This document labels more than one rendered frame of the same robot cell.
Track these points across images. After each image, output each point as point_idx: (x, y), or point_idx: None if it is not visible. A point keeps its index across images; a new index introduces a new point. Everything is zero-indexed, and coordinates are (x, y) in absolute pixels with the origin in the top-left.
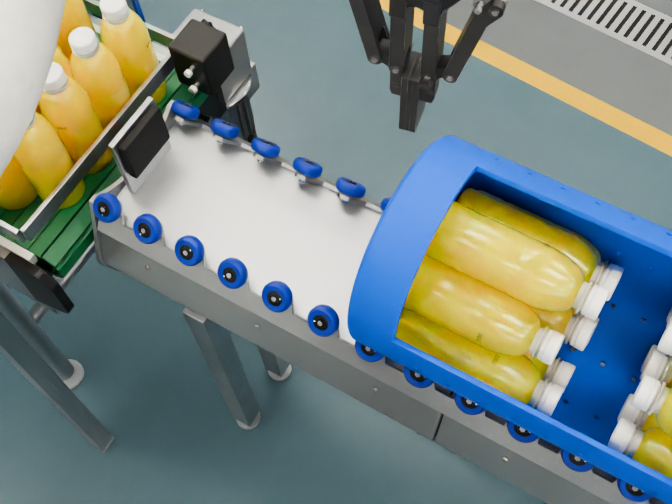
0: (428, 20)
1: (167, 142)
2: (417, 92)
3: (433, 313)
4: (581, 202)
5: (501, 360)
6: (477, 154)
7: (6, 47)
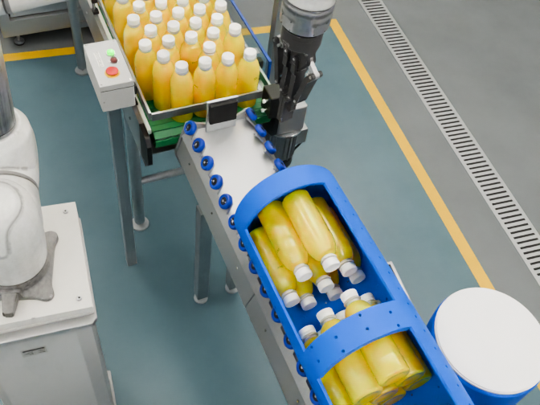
0: (292, 70)
1: (235, 121)
2: (284, 102)
3: (268, 230)
4: (353, 222)
5: (282, 268)
6: (330, 181)
7: None
